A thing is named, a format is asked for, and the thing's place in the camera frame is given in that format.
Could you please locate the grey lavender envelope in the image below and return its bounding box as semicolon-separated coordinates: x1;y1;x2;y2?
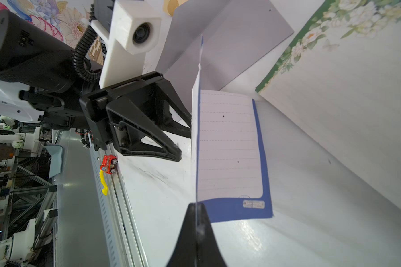
156;1;294;110

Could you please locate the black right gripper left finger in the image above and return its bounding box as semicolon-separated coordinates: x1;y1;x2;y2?
167;203;197;267

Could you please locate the blue bordered white letter paper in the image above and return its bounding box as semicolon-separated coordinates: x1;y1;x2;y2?
190;34;274;224

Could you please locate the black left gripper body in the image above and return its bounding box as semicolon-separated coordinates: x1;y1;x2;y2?
79;72;164;151

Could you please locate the aluminium front rail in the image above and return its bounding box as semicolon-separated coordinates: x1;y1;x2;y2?
89;145;148;267

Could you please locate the wooden checkered chessboard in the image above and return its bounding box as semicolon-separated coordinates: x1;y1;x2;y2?
88;38;104;65

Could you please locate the yellow envelope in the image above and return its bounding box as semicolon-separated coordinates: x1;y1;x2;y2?
163;0;188;17

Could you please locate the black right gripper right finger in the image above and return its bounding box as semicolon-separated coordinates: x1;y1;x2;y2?
196;203;227;267

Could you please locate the yellow stick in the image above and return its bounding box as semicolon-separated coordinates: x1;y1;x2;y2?
99;170;109;196

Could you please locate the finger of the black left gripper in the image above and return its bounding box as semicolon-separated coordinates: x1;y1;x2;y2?
106;97;182;162
155;79;192;139

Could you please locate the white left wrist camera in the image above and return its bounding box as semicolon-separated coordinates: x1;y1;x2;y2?
90;1;162;89

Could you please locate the black corrugated left cable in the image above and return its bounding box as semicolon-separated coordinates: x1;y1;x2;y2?
72;3;108;83

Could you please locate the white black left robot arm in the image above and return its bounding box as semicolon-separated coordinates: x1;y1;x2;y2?
0;10;191;162

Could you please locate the red toy car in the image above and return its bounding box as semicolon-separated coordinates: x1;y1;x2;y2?
100;155;118;175

